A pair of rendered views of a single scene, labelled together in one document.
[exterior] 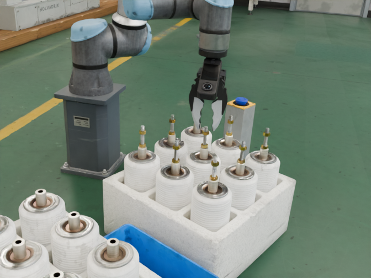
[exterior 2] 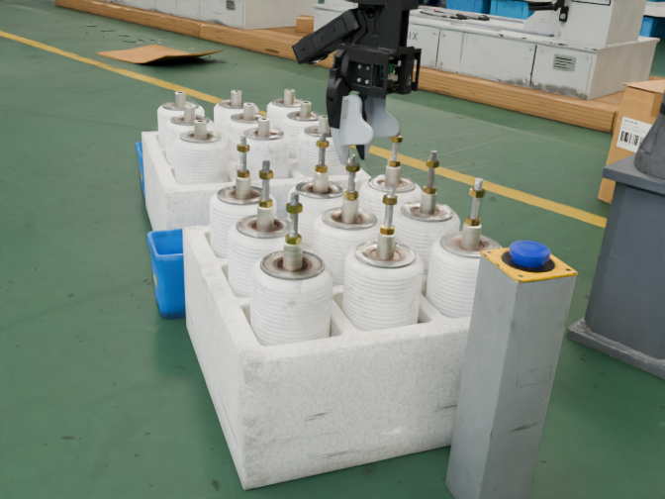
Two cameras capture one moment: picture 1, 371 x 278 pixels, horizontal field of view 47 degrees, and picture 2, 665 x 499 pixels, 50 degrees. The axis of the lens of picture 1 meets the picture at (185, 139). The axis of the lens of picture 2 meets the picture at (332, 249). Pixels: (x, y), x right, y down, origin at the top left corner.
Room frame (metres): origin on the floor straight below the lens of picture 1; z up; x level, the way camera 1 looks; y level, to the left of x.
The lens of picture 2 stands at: (1.45, -0.84, 0.61)
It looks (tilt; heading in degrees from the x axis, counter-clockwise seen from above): 24 degrees down; 120
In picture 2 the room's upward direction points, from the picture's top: 3 degrees clockwise
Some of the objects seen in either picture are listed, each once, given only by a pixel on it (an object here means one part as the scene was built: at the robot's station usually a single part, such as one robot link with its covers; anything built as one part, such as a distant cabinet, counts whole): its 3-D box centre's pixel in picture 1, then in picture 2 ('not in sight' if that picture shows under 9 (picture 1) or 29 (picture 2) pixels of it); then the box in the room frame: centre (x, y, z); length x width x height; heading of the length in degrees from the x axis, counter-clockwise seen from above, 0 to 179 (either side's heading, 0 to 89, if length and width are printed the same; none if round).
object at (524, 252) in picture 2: (241, 101); (528, 255); (1.30, -0.17, 0.32); 0.04 x 0.04 x 0.02
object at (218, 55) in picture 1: (211, 71); (376, 44); (1.05, -0.06, 0.48); 0.09 x 0.08 x 0.12; 172
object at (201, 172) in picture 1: (201, 185); (345, 278); (1.03, -0.05, 0.16); 0.10 x 0.10 x 0.18
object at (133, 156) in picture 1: (142, 156); (392, 184); (1.01, 0.11, 0.25); 0.08 x 0.08 x 0.01
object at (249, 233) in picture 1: (199, 206); (342, 322); (1.03, -0.05, 0.09); 0.39 x 0.39 x 0.18; 52
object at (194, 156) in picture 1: (203, 156); (349, 219); (1.03, -0.05, 0.25); 0.08 x 0.08 x 0.01
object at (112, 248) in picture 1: (112, 248); (200, 130); (0.61, 0.12, 0.26); 0.02 x 0.02 x 0.03
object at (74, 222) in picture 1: (74, 221); (263, 127); (0.69, 0.21, 0.26); 0.02 x 0.02 x 0.03
